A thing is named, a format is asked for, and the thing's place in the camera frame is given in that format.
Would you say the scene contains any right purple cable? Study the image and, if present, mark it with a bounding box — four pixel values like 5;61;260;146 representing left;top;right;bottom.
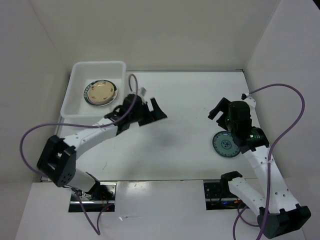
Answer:
232;83;306;240

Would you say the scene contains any beige plate with black patch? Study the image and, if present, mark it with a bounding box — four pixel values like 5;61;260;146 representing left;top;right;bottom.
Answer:
84;97;116;106

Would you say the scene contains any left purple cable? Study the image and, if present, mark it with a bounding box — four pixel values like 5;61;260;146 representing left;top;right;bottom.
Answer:
19;73;140;236

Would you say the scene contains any white plastic bin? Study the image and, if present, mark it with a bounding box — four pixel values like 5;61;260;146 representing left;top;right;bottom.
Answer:
60;60;128;124

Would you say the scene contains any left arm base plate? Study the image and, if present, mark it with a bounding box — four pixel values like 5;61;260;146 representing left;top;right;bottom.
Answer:
76;181;117;213

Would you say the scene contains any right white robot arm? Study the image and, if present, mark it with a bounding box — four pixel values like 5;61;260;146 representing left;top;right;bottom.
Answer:
208;97;311;239

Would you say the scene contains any teal patterned small plate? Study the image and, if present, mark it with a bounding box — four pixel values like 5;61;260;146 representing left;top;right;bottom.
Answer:
212;131;241;158

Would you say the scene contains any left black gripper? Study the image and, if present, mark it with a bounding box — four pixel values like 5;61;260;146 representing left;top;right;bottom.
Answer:
128;97;166;126

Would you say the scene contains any white plate red green rim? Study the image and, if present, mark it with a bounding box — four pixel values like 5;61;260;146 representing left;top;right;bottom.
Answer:
82;79;119;107

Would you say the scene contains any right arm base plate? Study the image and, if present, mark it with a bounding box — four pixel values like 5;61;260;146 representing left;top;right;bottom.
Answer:
203;179;245;211

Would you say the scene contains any purple cable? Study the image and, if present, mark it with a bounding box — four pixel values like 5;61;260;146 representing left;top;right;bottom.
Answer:
232;83;306;240
19;73;140;236

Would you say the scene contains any beige plate with red marks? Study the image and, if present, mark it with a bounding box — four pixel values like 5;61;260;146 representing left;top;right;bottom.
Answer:
86;81;117;104

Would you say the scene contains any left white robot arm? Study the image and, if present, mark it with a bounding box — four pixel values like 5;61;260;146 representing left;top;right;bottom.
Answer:
36;94;167;200

